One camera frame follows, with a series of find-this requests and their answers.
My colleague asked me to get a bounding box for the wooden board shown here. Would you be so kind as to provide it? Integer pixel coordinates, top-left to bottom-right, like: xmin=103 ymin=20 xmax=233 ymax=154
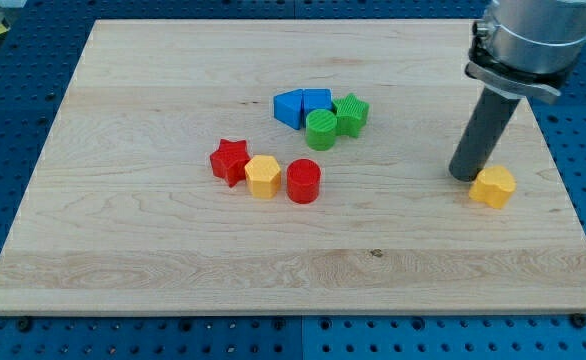
xmin=0 ymin=20 xmax=586 ymax=316

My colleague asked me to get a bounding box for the green cylinder block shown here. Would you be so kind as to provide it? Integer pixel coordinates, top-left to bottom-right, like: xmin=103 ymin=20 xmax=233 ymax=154
xmin=305 ymin=109 xmax=337 ymax=151

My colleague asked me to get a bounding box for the yellow hexagon block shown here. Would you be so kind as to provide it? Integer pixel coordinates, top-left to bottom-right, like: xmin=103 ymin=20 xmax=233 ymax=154
xmin=244 ymin=155 xmax=281 ymax=199

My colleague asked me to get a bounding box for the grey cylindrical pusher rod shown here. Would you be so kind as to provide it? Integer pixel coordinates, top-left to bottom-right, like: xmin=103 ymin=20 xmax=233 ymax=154
xmin=448 ymin=87 xmax=520 ymax=182

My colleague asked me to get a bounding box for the yellow heart block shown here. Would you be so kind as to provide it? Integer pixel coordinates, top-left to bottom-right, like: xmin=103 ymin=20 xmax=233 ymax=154
xmin=469 ymin=165 xmax=517 ymax=209

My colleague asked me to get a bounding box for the green star block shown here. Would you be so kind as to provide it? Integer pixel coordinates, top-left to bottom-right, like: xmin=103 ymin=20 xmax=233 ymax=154
xmin=332 ymin=93 xmax=369 ymax=138

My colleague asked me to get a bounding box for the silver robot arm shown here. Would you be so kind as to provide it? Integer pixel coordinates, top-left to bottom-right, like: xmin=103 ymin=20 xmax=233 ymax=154
xmin=448 ymin=0 xmax=586 ymax=182

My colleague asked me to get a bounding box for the red star block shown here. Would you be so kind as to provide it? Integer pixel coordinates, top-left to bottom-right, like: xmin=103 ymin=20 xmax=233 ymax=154
xmin=209 ymin=139 xmax=251 ymax=187

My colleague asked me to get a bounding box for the blue cube block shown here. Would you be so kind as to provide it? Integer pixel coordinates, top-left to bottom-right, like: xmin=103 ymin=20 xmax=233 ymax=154
xmin=302 ymin=88 xmax=333 ymax=117

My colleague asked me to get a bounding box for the red cylinder block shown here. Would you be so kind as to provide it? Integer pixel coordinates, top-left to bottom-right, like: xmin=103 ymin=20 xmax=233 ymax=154
xmin=286 ymin=158 xmax=321 ymax=204

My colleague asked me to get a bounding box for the blue triangle block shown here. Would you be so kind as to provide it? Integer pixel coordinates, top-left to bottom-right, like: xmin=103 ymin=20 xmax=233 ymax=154
xmin=273 ymin=89 xmax=303 ymax=130

